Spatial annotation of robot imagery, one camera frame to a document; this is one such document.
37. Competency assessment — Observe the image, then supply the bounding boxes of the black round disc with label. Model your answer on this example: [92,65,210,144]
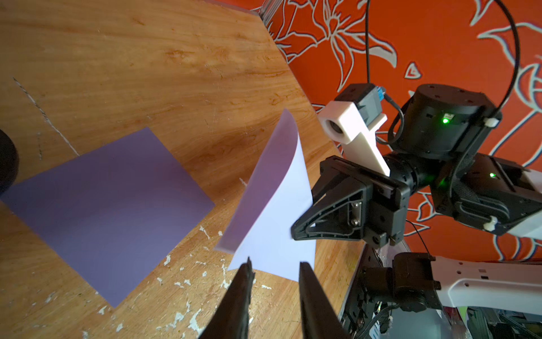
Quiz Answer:
[0,130,19,196]

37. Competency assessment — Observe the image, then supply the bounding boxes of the light lavender square paper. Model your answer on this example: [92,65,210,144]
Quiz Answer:
[216,110,316,281]

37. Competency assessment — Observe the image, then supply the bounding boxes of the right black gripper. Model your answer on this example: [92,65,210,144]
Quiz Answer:
[291,155,411,248]

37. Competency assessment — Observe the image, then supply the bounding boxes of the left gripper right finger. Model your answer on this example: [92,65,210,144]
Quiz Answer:
[299,262,349,339]

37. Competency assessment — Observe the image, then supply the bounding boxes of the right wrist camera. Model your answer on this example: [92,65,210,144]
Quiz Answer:
[318,83,390,177]

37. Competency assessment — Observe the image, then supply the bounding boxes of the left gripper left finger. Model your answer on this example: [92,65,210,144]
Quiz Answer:
[199,257,255,339]

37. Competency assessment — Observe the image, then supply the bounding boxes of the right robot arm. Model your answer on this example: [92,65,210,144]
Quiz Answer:
[291,83,541,338]

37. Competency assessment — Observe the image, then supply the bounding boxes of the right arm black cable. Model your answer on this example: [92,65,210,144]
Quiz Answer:
[365,0,522,128]

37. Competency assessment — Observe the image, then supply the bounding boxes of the dark purple square paper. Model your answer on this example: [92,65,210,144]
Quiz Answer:
[1,129,214,307]

